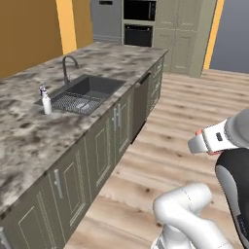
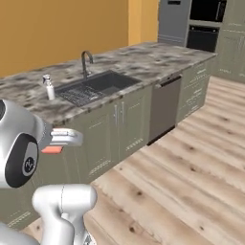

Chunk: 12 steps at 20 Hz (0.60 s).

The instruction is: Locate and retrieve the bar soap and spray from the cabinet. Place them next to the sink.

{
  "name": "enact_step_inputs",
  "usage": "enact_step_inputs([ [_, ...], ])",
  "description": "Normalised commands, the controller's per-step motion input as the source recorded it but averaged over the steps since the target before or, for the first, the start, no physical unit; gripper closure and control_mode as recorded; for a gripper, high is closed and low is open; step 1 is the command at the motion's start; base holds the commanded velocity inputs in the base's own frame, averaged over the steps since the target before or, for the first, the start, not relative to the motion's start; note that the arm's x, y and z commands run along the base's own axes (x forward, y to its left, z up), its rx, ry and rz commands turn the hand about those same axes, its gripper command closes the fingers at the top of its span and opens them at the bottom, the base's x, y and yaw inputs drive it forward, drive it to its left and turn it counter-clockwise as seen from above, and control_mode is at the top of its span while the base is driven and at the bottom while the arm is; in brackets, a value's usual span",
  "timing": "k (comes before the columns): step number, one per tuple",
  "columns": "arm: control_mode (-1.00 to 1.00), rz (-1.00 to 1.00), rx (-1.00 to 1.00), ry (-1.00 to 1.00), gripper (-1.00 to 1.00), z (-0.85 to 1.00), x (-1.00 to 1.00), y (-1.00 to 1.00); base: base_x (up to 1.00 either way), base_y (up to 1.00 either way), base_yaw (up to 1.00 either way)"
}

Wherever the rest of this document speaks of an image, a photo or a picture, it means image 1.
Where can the black built-in oven stack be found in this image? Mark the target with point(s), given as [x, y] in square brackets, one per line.
[138, 22]

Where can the tall olive green cupboards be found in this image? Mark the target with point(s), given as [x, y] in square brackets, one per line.
[183, 35]

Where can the dark grey sink basin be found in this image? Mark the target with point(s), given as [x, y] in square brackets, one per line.
[94, 87]

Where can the white spray bottle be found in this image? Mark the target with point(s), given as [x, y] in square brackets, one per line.
[47, 103]

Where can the dark grey curved tap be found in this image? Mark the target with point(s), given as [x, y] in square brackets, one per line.
[66, 69]

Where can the grey fridge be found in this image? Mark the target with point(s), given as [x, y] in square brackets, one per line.
[106, 19]

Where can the dark mesh sink rack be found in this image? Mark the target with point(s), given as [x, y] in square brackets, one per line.
[76, 102]

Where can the olive green cupboard door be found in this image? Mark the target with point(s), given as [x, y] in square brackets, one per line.
[102, 152]
[73, 184]
[124, 126]
[32, 217]

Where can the olive green drawer stack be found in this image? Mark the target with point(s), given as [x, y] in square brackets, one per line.
[156, 81]

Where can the dark grey dishwasher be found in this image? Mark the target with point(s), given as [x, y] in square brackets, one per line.
[140, 107]

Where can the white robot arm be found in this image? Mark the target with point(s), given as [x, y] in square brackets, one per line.
[181, 207]

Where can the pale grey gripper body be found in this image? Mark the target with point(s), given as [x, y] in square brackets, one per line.
[197, 145]

